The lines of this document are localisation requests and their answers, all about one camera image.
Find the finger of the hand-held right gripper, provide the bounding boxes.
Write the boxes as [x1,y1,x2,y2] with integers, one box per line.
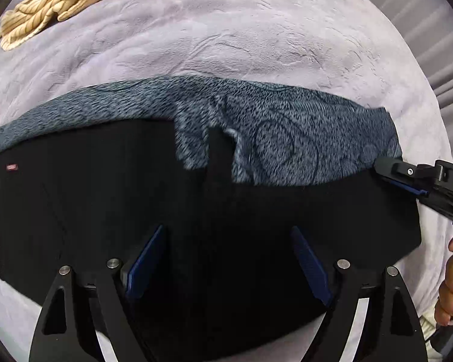
[390,179,430,197]
[373,157,439,187]

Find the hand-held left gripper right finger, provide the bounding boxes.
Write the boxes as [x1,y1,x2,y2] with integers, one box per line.
[290,225,429,362]

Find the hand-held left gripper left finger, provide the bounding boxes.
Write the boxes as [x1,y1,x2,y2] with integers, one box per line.
[29,224,170,362]

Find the black pants with blue sides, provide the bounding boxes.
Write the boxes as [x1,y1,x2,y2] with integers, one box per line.
[0,75,424,356]

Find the person's right hand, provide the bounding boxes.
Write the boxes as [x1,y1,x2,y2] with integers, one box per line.
[434,233,453,327]

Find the grey curtain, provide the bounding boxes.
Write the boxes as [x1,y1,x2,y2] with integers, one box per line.
[355,0,453,151]

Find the purple embossed blanket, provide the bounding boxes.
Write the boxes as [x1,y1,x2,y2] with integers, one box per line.
[0,0,453,362]

